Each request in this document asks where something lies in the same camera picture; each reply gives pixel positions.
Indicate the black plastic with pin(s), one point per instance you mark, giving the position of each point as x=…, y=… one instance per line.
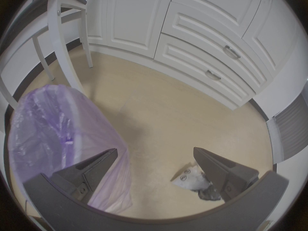
x=209, y=194

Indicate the white chair with grey seat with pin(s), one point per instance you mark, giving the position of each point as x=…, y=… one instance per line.
x=57, y=32

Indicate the white printed wrapper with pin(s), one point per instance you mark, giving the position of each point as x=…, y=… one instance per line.
x=190, y=179

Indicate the white wardrobe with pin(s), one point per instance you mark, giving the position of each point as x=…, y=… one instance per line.
x=192, y=20

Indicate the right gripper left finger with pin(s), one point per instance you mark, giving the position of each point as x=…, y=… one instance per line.
x=93, y=169

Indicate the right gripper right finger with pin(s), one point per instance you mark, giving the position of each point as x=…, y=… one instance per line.
x=223, y=174

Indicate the white trash bin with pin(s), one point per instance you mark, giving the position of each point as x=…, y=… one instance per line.
x=96, y=119

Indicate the purple plastic bag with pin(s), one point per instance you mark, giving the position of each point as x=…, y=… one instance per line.
x=48, y=129

